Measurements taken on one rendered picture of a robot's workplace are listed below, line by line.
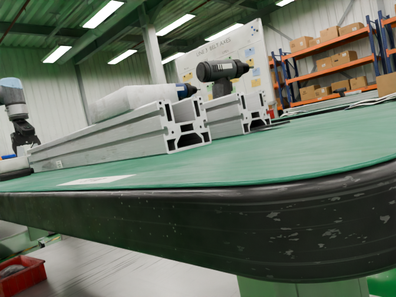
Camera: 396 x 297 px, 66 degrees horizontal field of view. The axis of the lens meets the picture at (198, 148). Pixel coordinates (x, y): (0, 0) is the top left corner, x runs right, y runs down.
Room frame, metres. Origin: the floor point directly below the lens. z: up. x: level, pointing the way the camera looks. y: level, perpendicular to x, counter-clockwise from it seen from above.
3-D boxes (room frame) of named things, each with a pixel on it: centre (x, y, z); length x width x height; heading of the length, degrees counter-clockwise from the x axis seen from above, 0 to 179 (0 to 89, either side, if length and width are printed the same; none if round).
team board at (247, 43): (4.14, -0.49, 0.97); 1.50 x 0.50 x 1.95; 45
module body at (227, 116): (0.93, 0.14, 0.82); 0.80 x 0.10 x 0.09; 42
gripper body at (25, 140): (1.26, 0.69, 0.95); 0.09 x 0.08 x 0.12; 42
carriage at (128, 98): (0.62, 0.11, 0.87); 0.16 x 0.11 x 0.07; 42
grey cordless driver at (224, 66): (0.93, -0.14, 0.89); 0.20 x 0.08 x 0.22; 119
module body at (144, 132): (0.80, 0.28, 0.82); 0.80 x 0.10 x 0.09; 42
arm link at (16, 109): (1.25, 0.69, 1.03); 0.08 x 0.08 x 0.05
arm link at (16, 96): (1.25, 0.69, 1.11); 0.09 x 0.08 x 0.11; 81
